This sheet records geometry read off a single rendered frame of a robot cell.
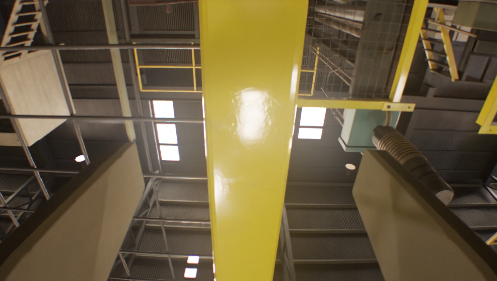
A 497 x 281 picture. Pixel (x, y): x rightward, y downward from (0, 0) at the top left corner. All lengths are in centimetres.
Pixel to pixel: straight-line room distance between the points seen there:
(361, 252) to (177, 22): 1206
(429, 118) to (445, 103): 137
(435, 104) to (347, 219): 649
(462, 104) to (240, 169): 1429
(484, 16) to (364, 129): 116
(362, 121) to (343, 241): 1063
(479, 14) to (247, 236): 237
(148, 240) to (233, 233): 1208
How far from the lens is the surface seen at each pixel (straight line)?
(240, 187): 16
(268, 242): 20
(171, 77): 1183
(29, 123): 923
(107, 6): 553
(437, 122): 1519
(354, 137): 208
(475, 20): 245
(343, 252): 1217
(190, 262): 789
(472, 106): 1478
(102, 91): 1233
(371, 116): 205
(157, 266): 1153
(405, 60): 171
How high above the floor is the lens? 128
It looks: 30 degrees up
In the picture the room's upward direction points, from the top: 178 degrees counter-clockwise
